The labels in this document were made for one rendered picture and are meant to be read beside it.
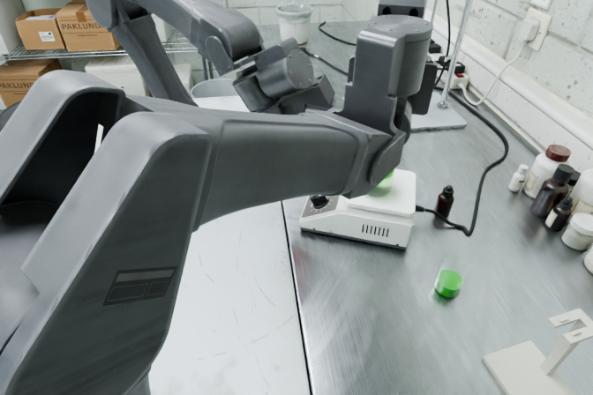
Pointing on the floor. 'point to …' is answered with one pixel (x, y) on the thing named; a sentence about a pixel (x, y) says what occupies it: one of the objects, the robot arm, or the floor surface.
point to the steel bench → (410, 327)
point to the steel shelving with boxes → (73, 26)
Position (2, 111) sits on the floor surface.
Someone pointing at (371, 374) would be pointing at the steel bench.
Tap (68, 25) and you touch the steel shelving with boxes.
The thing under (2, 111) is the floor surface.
